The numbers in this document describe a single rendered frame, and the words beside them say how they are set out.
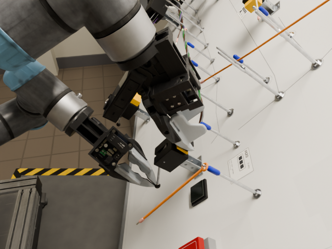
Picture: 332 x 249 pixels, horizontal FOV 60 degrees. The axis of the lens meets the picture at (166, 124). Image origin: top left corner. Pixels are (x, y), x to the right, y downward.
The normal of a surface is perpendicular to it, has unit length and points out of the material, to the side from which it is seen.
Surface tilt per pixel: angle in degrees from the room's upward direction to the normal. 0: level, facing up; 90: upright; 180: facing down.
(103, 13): 87
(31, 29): 88
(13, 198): 0
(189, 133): 89
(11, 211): 0
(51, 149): 0
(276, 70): 53
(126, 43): 87
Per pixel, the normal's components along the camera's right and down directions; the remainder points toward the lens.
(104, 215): 0.00, -0.75
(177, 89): -0.04, 0.69
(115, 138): 0.21, -0.05
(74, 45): 0.19, 0.65
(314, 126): -0.80, -0.45
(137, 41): 0.39, 0.45
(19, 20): -0.03, 0.32
